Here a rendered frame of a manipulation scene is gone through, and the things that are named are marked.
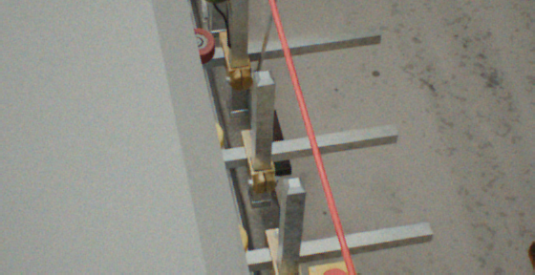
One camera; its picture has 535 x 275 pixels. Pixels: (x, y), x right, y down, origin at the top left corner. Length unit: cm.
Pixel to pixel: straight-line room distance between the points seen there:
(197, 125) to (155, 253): 15
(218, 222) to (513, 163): 304
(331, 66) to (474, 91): 45
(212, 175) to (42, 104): 12
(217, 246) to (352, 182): 291
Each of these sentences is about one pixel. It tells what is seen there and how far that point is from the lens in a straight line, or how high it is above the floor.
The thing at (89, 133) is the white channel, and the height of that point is 246.
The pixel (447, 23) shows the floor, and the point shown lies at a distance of 375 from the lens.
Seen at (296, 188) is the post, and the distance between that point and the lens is 192.
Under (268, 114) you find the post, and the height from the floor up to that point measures 102.
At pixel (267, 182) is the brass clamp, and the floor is 82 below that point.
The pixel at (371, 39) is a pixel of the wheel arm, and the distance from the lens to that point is 250.
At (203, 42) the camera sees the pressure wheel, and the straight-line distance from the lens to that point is 241.
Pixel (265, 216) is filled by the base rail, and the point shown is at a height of 70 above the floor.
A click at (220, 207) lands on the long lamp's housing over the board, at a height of 236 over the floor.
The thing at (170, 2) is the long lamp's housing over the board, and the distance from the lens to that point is 46.
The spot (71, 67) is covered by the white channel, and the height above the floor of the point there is 246.
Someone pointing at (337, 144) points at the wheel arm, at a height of 82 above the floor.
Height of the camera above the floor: 269
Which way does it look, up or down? 52 degrees down
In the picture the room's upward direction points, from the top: 2 degrees clockwise
